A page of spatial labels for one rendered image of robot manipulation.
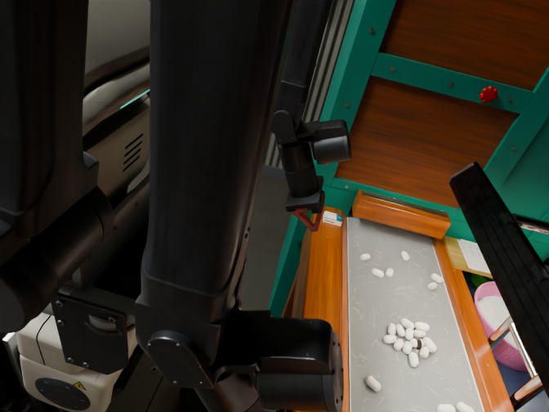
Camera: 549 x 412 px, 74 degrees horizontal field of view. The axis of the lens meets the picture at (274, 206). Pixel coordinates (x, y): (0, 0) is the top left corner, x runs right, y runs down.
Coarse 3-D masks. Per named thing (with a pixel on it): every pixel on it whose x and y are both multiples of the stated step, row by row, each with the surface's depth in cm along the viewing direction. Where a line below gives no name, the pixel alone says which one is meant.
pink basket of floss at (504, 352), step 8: (480, 288) 106; (488, 288) 109; (496, 288) 110; (480, 296) 108; (480, 312) 97; (480, 320) 98; (488, 328) 95; (488, 336) 96; (504, 344) 92; (496, 352) 96; (504, 352) 94; (512, 352) 92; (504, 360) 96; (512, 360) 94; (520, 360) 92; (512, 368) 96; (520, 368) 95
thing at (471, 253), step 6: (462, 240) 122; (462, 246) 119; (468, 246) 119; (474, 246) 120; (462, 252) 116; (468, 252) 117; (474, 252) 118; (480, 252) 118; (468, 258) 114; (474, 258) 115; (480, 258) 115; (468, 264) 112; (474, 264) 112; (480, 264) 113; (486, 264) 114; (480, 270) 111; (486, 270) 111
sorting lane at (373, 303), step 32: (352, 224) 123; (352, 256) 110; (384, 256) 113; (416, 256) 116; (352, 288) 99; (384, 288) 102; (416, 288) 104; (352, 320) 90; (384, 320) 92; (416, 320) 94; (448, 320) 97; (352, 352) 83; (384, 352) 85; (416, 352) 86; (448, 352) 88; (352, 384) 77; (384, 384) 78; (416, 384) 80; (448, 384) 81
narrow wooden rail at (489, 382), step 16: (432, 240) 124; (448, 256) 115; (448, 272) 109; (448, 288) 106; (464, 288) 105; (464, 304) 99; (464, 320) 94; (464, 336) 92; (480, 336) 91; (480, 352) 87; (480, 368) 84; (496, 368) 84; (480, 384) 81; (496, 384) 81; (496, 400) 78
